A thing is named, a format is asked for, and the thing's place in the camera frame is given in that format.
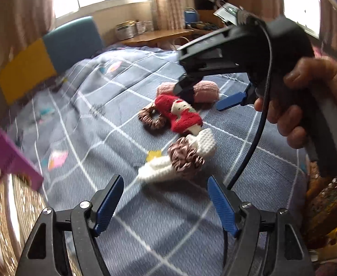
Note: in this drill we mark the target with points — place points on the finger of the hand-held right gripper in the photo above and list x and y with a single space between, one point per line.
183 85
231 101

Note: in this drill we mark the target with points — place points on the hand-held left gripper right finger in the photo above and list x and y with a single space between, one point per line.
223 207

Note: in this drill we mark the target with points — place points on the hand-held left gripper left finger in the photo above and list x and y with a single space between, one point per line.
108 204

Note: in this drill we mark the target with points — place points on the pink fuzzy sock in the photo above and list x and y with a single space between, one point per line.
207 92

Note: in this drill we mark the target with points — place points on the red fuzzy sock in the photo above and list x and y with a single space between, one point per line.
185 119

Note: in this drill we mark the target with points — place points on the white knit sock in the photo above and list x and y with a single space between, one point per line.
205 143

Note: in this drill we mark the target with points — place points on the dark brown satin scrunchie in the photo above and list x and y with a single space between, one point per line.
144 116

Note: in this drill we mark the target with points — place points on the person's right hand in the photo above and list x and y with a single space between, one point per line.
315 74

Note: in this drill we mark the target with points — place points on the white metal folding chair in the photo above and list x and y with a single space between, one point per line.
180 41

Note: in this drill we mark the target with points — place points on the wooden desk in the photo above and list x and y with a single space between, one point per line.
157 36

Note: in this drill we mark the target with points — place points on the small metal tin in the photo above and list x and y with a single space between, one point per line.
140 26
149 25

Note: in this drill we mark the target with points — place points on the bright side window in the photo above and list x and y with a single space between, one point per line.
300 3

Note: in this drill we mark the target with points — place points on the grey checked printed quilt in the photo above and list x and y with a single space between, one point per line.
99 126

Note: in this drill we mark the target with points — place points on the large metal tin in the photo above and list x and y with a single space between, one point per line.
125 30

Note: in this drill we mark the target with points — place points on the beige patterned curtain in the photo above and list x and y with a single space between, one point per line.
27 11
168 3

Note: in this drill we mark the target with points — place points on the person's patterned clothing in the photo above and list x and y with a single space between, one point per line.
10 224

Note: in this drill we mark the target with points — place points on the purple box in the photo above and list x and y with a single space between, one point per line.
13 161

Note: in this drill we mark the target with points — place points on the blue and yellow headboard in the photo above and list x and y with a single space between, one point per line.
70 40

